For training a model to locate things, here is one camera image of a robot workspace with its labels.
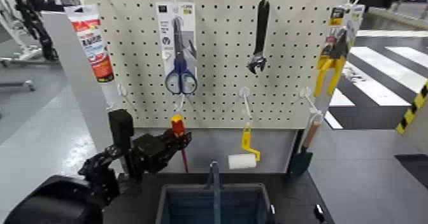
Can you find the white pegboard hook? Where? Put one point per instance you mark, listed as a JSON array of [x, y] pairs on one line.
[[181, 102], [245, 100], [121, 91], [307, 94]]

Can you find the blue scissors in card package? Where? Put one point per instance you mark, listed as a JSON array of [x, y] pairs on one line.
[[176, 34]]

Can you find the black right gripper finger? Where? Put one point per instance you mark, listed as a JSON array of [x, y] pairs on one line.
[[319, 212], [273, 210]]

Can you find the blue grey crate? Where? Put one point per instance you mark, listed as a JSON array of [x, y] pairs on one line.
[[187, 202]]

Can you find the beige perforated pegboard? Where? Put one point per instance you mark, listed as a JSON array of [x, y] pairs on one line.
[[217, 88]]

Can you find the black robot in background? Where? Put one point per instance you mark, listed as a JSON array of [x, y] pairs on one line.
[[35, 25]]

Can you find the white metal stand frame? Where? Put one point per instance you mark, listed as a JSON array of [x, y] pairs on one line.
[[20, 51]]

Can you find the yellow pliers in card package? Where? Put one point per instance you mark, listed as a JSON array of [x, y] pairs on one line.
[[336, 51]]

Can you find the black adjustable wrench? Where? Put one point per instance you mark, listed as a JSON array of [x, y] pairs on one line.
[[261, 28]]

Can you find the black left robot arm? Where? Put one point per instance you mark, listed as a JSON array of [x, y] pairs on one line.
[[67, 198]]

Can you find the red yellow screwdriver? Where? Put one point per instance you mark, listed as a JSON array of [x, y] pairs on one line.
[[178, 125]]

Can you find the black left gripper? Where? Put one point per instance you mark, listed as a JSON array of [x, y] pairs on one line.
[[148, 155]]

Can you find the black floor mat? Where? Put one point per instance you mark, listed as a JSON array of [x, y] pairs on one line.
[[414, 172]]

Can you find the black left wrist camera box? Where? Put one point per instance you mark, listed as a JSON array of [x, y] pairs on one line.
[[121, 131]]

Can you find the white red sealant tube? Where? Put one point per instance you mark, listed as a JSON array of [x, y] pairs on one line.
[[93, 48]]

